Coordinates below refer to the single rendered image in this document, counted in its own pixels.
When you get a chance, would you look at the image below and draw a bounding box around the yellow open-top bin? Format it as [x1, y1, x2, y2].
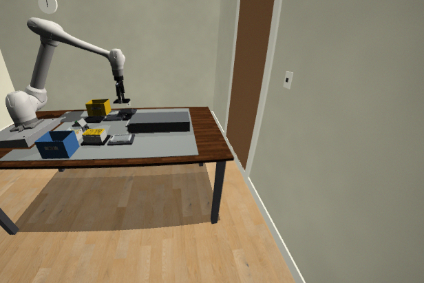
[85, 99, 111, 116]

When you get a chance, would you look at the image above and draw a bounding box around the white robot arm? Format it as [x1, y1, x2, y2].
[6, 17, 125, 132]

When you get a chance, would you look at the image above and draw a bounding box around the grey bench mat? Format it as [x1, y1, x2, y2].
[0, 108, 199, 161]

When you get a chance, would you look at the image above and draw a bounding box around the blue open-top bin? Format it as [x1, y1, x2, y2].
[35, 130, 80, 159]

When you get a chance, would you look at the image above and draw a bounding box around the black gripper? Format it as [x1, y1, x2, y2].
[114, 76, 125, 104]

